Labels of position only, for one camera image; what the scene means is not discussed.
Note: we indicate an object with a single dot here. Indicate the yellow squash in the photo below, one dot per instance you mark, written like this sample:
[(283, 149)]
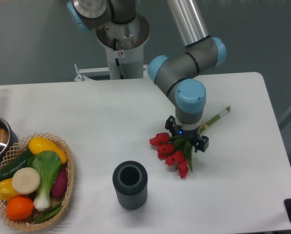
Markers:
[(39, 144)]

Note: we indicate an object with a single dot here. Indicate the dark green cucumber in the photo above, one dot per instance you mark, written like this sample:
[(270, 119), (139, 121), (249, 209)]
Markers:
[(18, 163)]

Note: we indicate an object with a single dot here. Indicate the woven wicker basket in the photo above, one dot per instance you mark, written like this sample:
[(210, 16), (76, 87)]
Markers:
[(28, 225)]

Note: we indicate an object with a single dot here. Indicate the green bean pods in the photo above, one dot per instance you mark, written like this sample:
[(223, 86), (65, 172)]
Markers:
[(49, 214)]

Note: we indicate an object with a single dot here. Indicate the beige round disc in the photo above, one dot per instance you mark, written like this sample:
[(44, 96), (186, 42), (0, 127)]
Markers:
[(26, 180)]

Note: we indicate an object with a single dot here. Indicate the red tulip bouquet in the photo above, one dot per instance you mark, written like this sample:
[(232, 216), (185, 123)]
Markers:
[(176, 150)]

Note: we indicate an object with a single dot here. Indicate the dark grey ribbed vase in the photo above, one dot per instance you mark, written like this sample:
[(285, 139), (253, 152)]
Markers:
[(130, 181)]

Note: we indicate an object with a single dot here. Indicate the orange fruit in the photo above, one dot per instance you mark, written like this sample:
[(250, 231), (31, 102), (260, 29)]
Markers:
[(19, 207)]

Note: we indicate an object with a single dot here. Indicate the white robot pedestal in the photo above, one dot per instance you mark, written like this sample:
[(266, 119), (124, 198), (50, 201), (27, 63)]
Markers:
[(124, 48)]

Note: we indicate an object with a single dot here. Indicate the yellow bell pepper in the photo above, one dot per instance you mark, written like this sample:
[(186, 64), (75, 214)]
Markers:
[(7, 192)]

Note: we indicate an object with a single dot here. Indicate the green bok choy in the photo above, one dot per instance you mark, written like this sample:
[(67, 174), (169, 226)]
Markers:
[(48, 165)]

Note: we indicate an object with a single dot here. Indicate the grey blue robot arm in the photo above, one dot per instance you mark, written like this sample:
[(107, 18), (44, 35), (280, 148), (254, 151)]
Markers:
[(174, 77)]

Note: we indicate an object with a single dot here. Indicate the purple sweet potato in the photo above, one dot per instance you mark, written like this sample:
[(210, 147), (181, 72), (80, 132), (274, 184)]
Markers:
[(60, 186)]

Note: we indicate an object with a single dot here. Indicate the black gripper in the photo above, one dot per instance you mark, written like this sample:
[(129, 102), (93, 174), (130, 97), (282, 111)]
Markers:
[(189, 132)]

